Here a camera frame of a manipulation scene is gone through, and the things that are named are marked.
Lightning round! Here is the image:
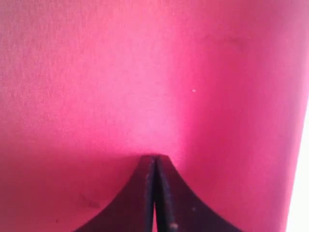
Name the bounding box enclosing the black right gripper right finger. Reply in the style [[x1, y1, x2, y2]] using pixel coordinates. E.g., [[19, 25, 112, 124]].
[[154, 155, 240, 232]]

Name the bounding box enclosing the red scalloped cloth mat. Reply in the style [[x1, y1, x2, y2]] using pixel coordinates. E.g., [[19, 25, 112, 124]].
[[0, 0, 309, 232]]

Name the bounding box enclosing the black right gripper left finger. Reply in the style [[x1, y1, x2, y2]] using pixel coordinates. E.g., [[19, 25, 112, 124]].
[[76, 155, 155, 232]]

